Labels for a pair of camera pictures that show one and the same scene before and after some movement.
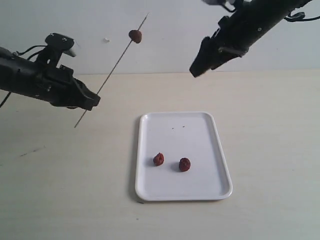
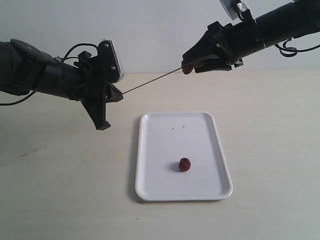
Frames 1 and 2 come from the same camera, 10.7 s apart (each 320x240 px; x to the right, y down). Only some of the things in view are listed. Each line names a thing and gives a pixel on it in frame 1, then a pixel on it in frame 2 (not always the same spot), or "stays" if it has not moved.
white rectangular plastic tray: (193, 135) stays
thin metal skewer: (112, 71) to (176, 69)
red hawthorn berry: (158, 159) to (187, 68)
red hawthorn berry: (184, 164) stays
